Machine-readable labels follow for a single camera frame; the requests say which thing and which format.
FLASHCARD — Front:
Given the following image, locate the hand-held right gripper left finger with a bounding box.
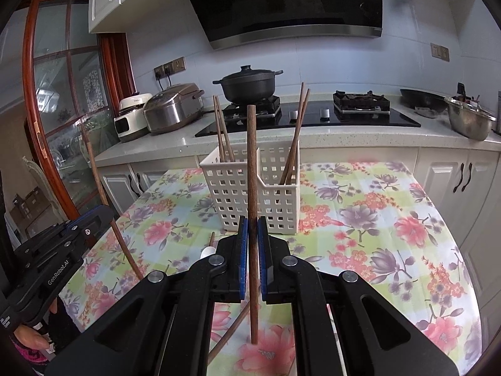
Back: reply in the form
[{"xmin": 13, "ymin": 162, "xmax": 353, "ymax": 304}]
[{"xmin": 45, "ymin": 215, "xmax": 250, "ymax": 376}]

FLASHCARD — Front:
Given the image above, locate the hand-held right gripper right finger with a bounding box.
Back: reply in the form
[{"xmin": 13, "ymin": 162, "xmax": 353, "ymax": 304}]
[{"xmin": 256, "ymin": 216, "xmax": 458, "ymax": 376}]

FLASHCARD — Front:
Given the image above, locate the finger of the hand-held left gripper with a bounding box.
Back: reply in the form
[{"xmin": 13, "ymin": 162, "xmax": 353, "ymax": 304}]
[
  {"xmin": 66, "ymin": 205, "xmax": 114, "ymax": 230},
  {"xmin": 16, "ymin": 213, "xmax": 114, "ymax": 271}
]

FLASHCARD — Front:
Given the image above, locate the white plastic utensil basket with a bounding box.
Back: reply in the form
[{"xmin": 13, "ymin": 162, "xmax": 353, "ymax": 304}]
[{"xmin": 199, "ymin": 141, "xmax": 302, "ymax": 235}]

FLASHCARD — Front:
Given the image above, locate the person's left forearm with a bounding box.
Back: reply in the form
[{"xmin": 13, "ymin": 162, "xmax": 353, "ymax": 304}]
[{"xmin": 7, "ymin": 339, "xmax": 50, "ymax": 368}]

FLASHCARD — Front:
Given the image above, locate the person's left hand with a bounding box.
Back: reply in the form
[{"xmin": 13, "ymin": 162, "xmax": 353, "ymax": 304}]
[{"xmin": 13, "ymin": 323, "xmax": 51, "ymax": 351}]

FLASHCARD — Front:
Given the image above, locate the white base cabinet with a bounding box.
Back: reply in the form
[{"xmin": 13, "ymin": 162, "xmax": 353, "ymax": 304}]
[
  {"xmin": 412, "ymin": 146, "xmax": 501, "ymax": 286},
  {"xmin": 95, "ymin": 156, "xmax": 205, "ymax": 222}
]

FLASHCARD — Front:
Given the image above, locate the white multi cooker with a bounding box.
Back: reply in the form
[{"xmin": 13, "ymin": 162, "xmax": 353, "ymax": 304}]
[{"xmin": 114, "ymin": 93, "xmax": 153, "ymax": 143}]

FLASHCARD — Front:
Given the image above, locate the floral tablecloth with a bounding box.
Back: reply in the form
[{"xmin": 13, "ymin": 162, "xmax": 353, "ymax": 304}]
[{"xmin": 58, "ymin": 160, "xmax": 485, "ymax": 376}]

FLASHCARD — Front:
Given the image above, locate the wooden glass door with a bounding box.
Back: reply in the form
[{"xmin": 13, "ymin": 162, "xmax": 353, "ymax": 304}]
[{"xmin": 21, "ymin": 0, "xmax": 136, "ymax": 222}]

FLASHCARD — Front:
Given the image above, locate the silver rice cooker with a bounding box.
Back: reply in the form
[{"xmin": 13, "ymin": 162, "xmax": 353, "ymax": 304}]
[{"xmin": 142, "ymin": 82, "xmax": 205, "ymax": 134}]

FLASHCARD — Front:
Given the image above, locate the black glass gas hob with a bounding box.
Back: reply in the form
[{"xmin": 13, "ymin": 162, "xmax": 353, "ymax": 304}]
[{"xmin": 194, "ymin": 90, "xmax": 422, "ymax": 138}]

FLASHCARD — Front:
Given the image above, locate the black casserole pot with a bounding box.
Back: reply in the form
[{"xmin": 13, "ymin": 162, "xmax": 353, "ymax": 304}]
[{"xmin": 212, "ymin": 65, "xmax": 284, "ymax": 104}]

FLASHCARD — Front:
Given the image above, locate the black wok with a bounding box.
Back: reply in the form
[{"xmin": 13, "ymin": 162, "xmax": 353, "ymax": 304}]
[{"xmin": 400, "ymin": 88, "xmax": 449, "ymax": 111}]

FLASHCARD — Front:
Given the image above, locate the large steel mixing bowl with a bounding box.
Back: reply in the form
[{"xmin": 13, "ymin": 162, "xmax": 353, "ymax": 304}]
[{"xmin": 444, "ymin": 94, "xmax": 497, "ymax": 141}]

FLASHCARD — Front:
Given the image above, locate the black range hood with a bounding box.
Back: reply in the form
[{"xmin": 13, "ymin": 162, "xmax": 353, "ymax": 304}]
[{"xmin": 178, "ymin": 0, "xmax": 384, "ymax": 51}]

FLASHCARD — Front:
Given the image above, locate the wide wall outlet panel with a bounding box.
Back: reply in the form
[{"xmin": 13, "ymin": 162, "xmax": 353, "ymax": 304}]
[{"xmin": 153, "ymin": 57, "xmax": 186, "ymax": 79}]

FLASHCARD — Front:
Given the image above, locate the small wall outlet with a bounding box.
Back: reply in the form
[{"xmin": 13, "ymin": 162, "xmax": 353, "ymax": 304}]
[{"xmin": 430, "ymin": 42, "xmax": 450, "ymax": 62}]

